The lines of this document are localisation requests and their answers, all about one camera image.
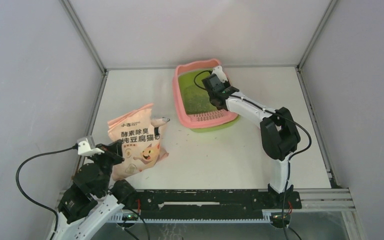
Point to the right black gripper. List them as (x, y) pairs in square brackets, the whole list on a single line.
[(227, 84)]

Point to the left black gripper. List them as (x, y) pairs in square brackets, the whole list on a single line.
[(113, 150)]

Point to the cat litter bag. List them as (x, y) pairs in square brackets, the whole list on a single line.
[(142, 137)]

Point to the pink green litter box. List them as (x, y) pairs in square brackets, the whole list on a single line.
[(189, 76)]

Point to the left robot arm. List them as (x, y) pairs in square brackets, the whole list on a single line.
[(91, 201)]

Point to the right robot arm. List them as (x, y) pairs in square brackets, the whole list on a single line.
[(278, 130)]

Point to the green litter granules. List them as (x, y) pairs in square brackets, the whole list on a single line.
[(196, 101)]

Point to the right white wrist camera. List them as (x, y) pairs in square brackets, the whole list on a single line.
[(218, 71)]

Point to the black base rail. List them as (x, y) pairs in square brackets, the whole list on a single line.
[(210, 204)]

